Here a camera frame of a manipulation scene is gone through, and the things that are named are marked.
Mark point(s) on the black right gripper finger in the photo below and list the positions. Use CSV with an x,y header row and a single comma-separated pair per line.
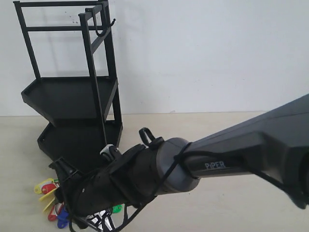
x,y
63,169

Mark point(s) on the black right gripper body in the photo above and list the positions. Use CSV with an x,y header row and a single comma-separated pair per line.
x,y
131,180

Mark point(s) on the bunch of coloured key tags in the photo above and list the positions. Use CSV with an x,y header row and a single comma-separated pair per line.
x,y
58,211

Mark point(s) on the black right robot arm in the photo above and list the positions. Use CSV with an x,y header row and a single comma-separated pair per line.
x,y
273,146

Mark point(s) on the black metal shelf rack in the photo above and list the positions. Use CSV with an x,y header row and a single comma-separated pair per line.
x,y
83,112

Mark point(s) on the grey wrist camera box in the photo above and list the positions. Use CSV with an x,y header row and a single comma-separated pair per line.
x,y
110,153

